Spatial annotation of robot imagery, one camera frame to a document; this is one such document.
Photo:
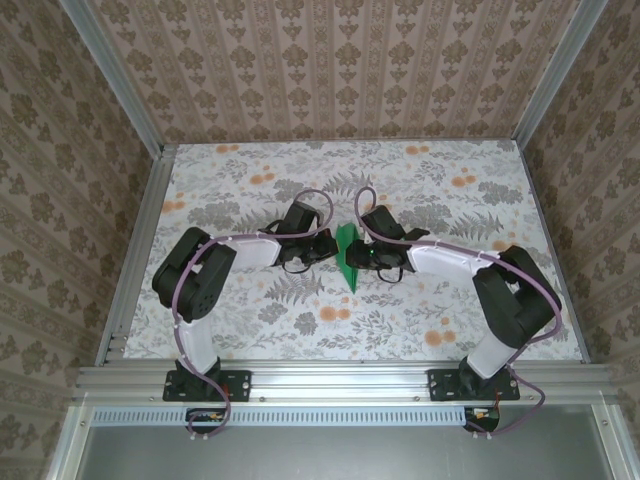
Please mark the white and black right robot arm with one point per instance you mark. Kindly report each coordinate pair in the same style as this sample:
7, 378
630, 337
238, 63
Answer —
517, 305

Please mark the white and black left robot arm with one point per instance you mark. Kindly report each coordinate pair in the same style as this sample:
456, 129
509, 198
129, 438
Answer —
192, 285

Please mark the floral patterned table cover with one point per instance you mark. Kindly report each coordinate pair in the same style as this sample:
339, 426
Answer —
400, 325

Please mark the small circuit board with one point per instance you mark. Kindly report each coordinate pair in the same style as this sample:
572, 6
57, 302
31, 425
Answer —
482, 417
205, 419

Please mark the grey metal shelf panel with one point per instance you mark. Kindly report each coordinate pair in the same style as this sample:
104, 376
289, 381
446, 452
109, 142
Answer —
325, 455

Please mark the aluminium frame cross rail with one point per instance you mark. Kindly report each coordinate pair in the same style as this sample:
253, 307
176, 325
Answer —
340, 382

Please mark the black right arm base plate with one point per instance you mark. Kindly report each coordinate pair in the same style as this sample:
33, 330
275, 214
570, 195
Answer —
442, 385

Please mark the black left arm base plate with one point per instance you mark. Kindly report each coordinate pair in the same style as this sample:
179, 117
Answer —
239, 385

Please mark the aluminium frame side rail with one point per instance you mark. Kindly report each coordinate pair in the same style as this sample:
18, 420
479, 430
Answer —
135, 250

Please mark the aluminium frame corner post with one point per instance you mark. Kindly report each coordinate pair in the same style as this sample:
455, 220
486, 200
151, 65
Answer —
560, 70
117, 80

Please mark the aluminium lower frame strut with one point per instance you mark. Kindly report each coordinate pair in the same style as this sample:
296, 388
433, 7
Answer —
67, 445
612, 445

